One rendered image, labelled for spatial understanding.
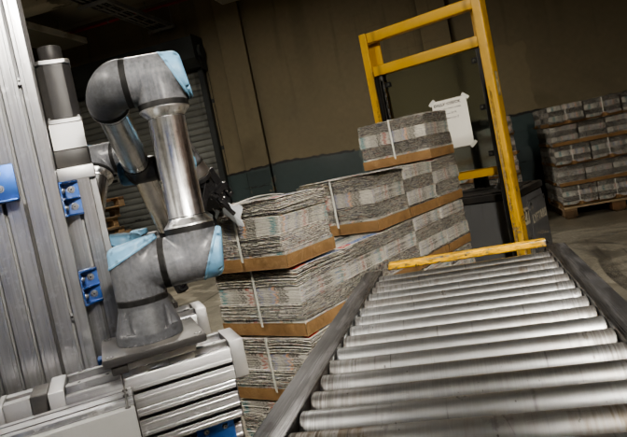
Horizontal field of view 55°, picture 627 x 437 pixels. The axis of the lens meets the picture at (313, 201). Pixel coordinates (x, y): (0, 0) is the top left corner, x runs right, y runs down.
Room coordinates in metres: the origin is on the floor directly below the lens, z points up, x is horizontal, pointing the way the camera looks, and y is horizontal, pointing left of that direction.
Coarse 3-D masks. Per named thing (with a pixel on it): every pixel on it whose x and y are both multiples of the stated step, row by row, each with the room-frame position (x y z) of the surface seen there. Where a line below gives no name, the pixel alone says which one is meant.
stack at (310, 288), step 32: (416, 224) 2.61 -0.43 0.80; (320, 256) 2.04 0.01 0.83; (352, 256) 2.16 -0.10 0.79; (384, 256) 2.37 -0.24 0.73; (416, 256) 2.57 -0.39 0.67; (224, 288) 2.08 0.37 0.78; (256, 288) 2.00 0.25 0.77; (288, 288) 1.91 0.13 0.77; (320, 288) 1.97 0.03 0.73; (352, 288) 2.13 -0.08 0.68; (224, 320) 2.10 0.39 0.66; (256, 320) 2.01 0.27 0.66; (288, 320) 1.93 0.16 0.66; (256, 352) 2.03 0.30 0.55; (288, 352) 1.94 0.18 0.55; (256, 384) 2.05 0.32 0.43; (256, 416) 2.08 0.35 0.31
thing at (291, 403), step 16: (368, 288) 1.51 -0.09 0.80; (352, 304) 1.37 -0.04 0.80; (336, 320) 1.25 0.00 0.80; (352, 320) 1.23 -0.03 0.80; (336, 336) 1.14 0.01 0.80; (320, 352) 1.06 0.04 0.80; (336, 352) 1.05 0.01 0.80; (304, 368) 0.99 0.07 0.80; (320, 368) 0.97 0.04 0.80; (288, 384) 0.93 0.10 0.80; (304, 384) 0.91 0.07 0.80; (288, 400) 0.86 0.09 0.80; (304, 400) 0.85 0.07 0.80; (272, 416) 0.81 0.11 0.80; (288, 416) 0.80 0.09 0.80; (256, 432) 0.77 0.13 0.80; (272, 432) 0.76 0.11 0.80; (288, 432) 0.75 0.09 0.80
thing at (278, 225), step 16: (304, 192) 2.00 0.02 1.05; (320, 192) 2.07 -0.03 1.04; (256, 208) 1.92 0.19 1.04; (272, 208) 1.88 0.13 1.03; (288, 208) 1.91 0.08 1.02; (304, 208) 2.00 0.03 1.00; (320, 208) 2.07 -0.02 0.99; (256, 224) 1.93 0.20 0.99; (272, 224) 1.88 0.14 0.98; (288, 224) 1.91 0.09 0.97; (304, 224) 1.98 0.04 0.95; (320, 224) 2.05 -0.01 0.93; (256, 240) 1.93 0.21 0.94; (272, 240) 1.89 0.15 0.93; (288, 240) 1.90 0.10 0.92; (304, 240) 1.97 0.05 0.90; (320, 240) 2.03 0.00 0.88; (256, 256) 1.94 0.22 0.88
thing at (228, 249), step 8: (248, 200) 2.22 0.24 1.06; (224, 216) 2.03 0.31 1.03; (224, 224) 2.00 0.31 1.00; (224, 232) 2.01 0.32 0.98; (224, 240) 2.01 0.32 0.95; (224, 248) 2.01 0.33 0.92; (232, 248) 1.99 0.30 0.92; (224, 256) 2.02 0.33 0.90; (232, 256) 1.99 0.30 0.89; (240, 272) 2.01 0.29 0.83
